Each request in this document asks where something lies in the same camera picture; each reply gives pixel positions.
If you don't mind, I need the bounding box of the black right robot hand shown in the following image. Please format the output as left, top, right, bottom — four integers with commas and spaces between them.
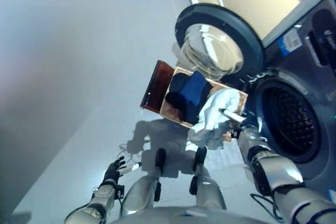
218, 108, 250, 133

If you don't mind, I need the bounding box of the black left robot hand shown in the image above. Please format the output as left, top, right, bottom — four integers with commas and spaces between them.
103, 155, 143, 184

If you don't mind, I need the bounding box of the white garment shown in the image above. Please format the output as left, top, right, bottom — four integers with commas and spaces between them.
187, 87, 245, 151

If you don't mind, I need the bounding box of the blue garment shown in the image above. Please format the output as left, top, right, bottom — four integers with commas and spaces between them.
179, 71, 211, 105

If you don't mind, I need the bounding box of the grey front-load washing machine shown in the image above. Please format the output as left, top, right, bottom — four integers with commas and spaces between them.
246, 0, 336, 196

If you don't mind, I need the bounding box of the silver left robot leg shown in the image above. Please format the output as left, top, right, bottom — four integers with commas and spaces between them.
122, 148, 167, 214

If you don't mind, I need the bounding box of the silver robot leg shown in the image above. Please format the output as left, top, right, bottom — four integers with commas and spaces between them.
122, 148, 167, 214
188, 146, 228, 211

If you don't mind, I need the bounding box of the woven wicker laundry basket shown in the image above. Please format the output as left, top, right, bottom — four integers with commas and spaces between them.
160, 67, 249, 129

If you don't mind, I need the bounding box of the silver right robot leg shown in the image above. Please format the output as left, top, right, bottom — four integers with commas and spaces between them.
188, 146, 228, 211

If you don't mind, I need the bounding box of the round glass washer door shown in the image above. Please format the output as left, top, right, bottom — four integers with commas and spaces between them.
174, 3, 264, 81

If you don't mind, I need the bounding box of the brown glossy curved stand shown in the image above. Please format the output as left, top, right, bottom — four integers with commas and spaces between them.
140, 60, 175, 114

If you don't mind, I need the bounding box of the grey robot torso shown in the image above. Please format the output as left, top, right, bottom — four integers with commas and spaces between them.
110, 204, 263, 224

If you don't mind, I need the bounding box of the coiled grey floor cable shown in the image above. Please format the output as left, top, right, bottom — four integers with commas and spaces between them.
119, 142, 144, 162

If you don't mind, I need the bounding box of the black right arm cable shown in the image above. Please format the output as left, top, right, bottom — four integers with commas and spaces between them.
250, 194, 287, 222

